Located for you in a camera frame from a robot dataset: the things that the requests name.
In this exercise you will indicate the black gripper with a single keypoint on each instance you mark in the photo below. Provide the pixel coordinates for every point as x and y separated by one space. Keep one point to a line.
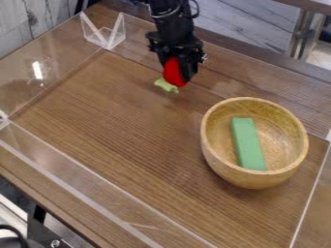
173 40

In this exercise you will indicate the red plush strawberry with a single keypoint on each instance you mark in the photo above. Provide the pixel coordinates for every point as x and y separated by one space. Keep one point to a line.
173 80

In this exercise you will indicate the wooden bowl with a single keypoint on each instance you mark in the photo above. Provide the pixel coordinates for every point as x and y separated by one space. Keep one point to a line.
284 139

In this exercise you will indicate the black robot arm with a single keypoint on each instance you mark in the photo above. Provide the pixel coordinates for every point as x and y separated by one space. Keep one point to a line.
189 6

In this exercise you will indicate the metal stand in background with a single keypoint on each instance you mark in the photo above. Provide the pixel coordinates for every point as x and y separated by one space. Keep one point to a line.
314 12

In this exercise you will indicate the green rectangular block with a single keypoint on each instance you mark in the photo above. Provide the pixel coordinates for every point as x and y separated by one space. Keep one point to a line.
248 144

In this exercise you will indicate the clear acrylic front barrier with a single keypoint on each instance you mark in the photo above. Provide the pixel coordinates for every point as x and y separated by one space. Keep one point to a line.
105 213

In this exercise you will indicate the clear acrylic corner bracket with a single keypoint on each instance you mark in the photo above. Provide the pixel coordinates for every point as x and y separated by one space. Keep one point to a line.
104 37

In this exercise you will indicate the black table leg mount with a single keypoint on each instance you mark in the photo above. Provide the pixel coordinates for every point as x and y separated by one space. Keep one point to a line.
39 233

